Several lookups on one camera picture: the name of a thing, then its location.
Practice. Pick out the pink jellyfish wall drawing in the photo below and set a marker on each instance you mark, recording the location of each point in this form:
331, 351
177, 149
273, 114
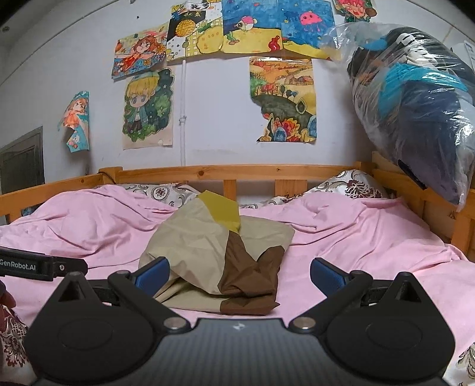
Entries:
308, 26

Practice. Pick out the wooden bed frame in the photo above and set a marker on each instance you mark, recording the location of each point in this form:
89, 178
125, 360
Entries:
237, 172

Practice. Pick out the person's left hand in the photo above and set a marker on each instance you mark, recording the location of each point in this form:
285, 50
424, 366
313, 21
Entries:
5, 298

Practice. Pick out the blond character wall drawing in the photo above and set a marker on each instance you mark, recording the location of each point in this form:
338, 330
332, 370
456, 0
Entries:
148, 107

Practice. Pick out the underwater fish wall drawing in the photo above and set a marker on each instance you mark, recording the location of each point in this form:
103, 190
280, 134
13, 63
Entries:
252, 26

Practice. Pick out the orange-haired girl wall drawing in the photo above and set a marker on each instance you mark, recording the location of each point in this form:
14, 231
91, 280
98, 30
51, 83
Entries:
141, 50

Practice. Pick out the small curled wall drawing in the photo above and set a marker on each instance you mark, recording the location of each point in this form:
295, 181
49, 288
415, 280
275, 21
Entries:
76, 122

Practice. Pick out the floral patterned pillow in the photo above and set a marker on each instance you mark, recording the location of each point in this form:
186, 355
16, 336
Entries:
352, 185
163, 193

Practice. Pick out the pink blanket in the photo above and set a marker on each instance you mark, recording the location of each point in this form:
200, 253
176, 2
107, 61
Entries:
92, 222

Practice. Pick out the white wall pipe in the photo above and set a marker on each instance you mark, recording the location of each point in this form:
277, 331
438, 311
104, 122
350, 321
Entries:
183, 111

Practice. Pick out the strawberry wall drawing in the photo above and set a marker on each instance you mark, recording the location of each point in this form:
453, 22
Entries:
356, 9

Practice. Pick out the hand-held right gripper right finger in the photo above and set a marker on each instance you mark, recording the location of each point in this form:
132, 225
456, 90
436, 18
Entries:
326, 276

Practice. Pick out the pineapple wall drawing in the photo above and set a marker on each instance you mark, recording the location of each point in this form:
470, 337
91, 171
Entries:
193, 31

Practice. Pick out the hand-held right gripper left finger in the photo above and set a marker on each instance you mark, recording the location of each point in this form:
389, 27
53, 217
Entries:
152, 276

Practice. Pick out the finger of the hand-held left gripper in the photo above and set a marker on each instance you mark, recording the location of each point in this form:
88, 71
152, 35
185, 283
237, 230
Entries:
70, 266

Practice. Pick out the landscape wall drawing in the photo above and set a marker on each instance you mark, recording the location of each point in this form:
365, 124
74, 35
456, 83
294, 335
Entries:
285, 100

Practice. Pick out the olive brown beige patchwork cloth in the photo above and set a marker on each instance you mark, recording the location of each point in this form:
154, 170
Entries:
207, 245

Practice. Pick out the clear plastic bag of clothes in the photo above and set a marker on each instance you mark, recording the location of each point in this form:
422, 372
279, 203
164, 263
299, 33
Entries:
415, 111

